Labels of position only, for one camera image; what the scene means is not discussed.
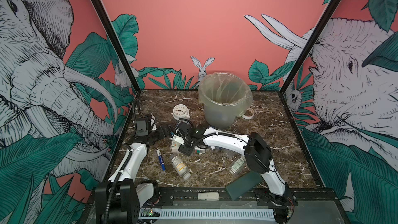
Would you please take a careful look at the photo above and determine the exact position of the black enclosure frame post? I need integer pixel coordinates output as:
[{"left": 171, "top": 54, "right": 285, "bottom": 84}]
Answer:
[
  {"left": 279, "top": 0, "right": 341, "bottom": 94},
  {"left": 90, "top": 0, "right": 141, "bottom": 95}
]

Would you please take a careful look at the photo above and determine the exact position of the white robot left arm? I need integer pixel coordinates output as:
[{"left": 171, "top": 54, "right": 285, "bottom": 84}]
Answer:
[{"left": 94, "top": 125, "right": 172, "bottom": 224}]

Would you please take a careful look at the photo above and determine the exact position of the orange label vitamin bottle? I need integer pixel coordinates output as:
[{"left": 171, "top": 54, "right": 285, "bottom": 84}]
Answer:
[{"left": 170, "top": 153, "right": 191, "bottom": 180}]

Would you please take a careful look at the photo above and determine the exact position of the green mesh trash bin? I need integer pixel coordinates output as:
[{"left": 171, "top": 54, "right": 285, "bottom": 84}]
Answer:
[{"left": 198, "top": 72, "right": 254, "bottom": 129}]

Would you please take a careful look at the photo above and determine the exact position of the white slotted cable duct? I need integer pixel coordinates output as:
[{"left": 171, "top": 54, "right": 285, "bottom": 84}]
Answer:
[{"left": 139, "top": 208, "right": 275, "bottom": 221}]

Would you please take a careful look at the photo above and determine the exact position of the black enclosure frame post left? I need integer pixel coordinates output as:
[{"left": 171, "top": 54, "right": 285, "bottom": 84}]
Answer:
[{"left": 90, "top": 0, "right": 141, "bottom": 95}]

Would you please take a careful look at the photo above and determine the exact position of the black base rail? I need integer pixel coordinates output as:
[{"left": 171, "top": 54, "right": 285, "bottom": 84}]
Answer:
[{"left": 145, "top": 187, "right": 338, "bottom": 208}]

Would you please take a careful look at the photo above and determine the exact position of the white remote on rail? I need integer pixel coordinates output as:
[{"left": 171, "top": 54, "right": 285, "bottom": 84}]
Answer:
[{"left": 198, "top": 192, "right": 220, "bottom": 201}]

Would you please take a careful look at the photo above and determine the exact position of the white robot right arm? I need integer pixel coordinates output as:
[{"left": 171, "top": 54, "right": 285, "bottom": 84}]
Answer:
[{"left": 169, "top": 119, "right": 296, "bottom": 224}]

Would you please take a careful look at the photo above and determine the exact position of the white tape roll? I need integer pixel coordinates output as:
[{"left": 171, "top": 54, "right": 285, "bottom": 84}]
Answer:
[{"left": 242, "top": 107, "right": 255, "bottom": 120}]

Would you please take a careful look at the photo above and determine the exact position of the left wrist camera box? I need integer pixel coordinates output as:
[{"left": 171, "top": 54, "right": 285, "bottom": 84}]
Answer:
[{"left": 135, "top": 117, "right": 152, "bottom": 136}]

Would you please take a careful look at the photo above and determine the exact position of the yellow white label bottle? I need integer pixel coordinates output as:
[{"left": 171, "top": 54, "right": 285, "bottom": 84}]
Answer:
[{"left": 171, "top": 141, "right": 181, "bottom": 153}]

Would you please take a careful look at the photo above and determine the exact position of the green label small bottle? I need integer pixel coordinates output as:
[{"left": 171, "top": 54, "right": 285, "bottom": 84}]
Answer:
[{"left": 229, "top": 156, "right": 246, "bottom": 175}]

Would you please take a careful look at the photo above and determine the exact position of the dark green sponge block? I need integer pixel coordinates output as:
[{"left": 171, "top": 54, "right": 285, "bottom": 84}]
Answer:
[{"left": 226, "top": 171, "right": 263, "bottom": 200}]

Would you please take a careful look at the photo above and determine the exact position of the blue marker pen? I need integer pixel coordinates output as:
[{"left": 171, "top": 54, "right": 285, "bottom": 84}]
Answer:
[{"left": 156, "top": 149, "right": 166, "bottom": 171}]

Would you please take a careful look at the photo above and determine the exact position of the black enclosure frame post right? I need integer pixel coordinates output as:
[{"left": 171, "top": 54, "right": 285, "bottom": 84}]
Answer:
[{"left": 279, "top": 0, "right": 341, "bottom": 94}]

